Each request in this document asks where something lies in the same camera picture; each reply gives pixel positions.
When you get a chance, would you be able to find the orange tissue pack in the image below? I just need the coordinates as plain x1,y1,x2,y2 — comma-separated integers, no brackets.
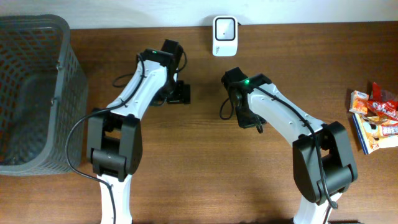
349,90,369,115

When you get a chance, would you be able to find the red Hacks candy bag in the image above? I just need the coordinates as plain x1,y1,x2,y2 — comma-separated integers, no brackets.
367,82,397,121

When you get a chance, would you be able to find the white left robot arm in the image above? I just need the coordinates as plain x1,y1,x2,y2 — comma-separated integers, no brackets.
86,39,190,223

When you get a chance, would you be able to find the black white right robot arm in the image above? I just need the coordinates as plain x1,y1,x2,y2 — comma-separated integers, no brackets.
221,67,358,223

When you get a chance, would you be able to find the white barcode scanner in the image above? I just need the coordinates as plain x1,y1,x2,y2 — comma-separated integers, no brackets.
212,16,238,57

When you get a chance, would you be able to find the grey plastic mesh basket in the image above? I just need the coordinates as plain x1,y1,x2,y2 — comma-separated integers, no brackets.
1,14,88,176

